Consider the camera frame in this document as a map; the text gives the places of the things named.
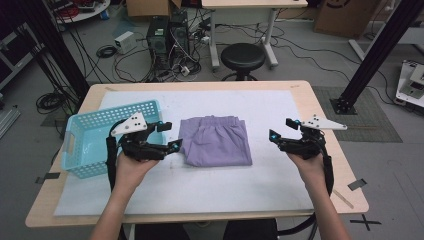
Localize black round stool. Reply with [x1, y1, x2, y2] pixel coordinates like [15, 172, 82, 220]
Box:
[220, 42, 267, 82]

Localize black tape cross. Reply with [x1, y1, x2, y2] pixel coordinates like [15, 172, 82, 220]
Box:
[349, 214, 382, 232]

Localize person's dark clothed legs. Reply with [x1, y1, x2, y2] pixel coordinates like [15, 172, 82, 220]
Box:
[133, 218, 279, 240]

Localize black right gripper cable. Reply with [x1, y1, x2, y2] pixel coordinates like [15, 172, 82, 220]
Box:
[318, 131, 335, 197]

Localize round white table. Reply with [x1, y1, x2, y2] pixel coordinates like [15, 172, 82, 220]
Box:
[49, 0, 111, 25]

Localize grey shelf unit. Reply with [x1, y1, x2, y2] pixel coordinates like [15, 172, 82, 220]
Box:
[0, 31, 45, 91]

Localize person's right hand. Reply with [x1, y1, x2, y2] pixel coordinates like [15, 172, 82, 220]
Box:
[287, 151, 327, 192]

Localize light wooden table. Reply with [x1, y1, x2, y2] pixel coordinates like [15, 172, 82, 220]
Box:
[25, 80, 370, 229]

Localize dark grey floor mat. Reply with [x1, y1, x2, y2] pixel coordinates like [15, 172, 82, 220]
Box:
[311, 85, 404, 144]

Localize black metal stand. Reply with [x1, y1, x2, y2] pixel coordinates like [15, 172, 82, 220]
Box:
[19, 0, 91, 98]
[330, 0, 424, 116]

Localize white foam mat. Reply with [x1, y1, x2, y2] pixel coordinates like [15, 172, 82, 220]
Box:
[53, 89, 315, 217]

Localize large black cable coil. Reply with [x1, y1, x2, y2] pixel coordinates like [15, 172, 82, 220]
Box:
[35, 91, 69, 115]

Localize person's left hand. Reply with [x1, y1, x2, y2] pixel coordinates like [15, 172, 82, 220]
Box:
[114, 151, 161, 194]

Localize small cardboard box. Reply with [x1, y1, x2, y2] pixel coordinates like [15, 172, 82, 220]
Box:
[125, 0, 183, 19]

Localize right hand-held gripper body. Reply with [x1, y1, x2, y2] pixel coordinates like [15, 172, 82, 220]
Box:
[285, 114, 348, 161]

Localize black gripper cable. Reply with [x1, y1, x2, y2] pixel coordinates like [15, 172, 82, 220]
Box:
[318, 131, 335, 197]
[105, 119, 127, 193]

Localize purple pants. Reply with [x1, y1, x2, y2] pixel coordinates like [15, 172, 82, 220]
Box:
[178, 115, 254, 168]

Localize light blue plastic basket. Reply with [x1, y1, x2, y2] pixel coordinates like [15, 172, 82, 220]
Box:
[60, 99, 167, 180]

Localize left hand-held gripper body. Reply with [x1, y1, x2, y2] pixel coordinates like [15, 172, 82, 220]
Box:
[110, 112, 169, 163]

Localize thin wooden stick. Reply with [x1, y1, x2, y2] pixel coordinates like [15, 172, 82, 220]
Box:
[333, 188, 355, 210]

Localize white desk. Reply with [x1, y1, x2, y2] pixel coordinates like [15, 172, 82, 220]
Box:
[201, 0, 309, 71]

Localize black tape strip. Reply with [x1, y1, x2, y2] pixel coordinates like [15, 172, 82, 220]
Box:
[347, 178, 368, 192]
[34, 172, 62, 185]

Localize black computer tower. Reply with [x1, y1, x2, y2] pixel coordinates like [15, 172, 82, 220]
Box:
[145, 15, 172, 72]

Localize small white box device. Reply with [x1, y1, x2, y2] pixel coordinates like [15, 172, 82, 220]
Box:
[114, 30, 138, 55]

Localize small black cable coil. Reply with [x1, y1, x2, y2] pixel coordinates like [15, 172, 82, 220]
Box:
[96, 44, 118, 59]

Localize large cardboard box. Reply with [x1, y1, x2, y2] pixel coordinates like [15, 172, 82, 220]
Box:
[313, 0, 382, 39]

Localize white machine part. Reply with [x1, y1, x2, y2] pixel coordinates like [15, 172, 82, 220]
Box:
[395, 59, 424, 109]

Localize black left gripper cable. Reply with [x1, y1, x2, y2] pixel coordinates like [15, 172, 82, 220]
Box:
[105, 119, 127, 193]

